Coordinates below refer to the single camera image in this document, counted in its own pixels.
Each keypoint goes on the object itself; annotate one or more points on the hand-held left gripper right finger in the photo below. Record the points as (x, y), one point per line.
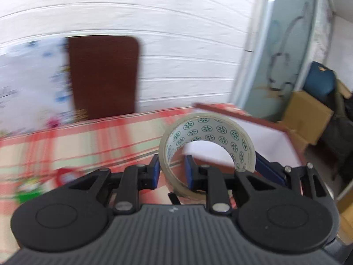
(189, 171)

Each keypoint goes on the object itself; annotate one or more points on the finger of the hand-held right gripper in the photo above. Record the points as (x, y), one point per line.
(269, 168)

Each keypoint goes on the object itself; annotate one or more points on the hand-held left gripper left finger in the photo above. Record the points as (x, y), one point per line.
(155, 171)

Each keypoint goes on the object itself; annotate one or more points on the reddish brown box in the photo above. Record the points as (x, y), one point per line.
(264, 140)

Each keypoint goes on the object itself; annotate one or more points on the clear packing tape roll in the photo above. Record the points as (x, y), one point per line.
(176, 140)

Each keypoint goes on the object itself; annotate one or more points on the red plaid blanket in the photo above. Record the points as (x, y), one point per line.
(104, 143)

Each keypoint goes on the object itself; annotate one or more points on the large cardboard box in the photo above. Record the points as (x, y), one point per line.
(306, 116)

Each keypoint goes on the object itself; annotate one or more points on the dark clothing pile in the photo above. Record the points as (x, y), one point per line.
(342, 132)

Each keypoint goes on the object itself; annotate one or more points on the red and blue block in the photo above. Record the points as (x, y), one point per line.
(62, 178)

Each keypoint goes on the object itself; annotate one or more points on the blue bag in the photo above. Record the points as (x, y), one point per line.
(321, 80)

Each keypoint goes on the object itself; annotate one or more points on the small cardboard box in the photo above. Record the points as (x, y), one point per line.
(343, 88)

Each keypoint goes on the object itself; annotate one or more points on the green printed box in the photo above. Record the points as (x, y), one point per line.
(30, 193)

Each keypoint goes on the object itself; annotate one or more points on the white floral pillow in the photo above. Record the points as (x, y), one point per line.
(30, 88)

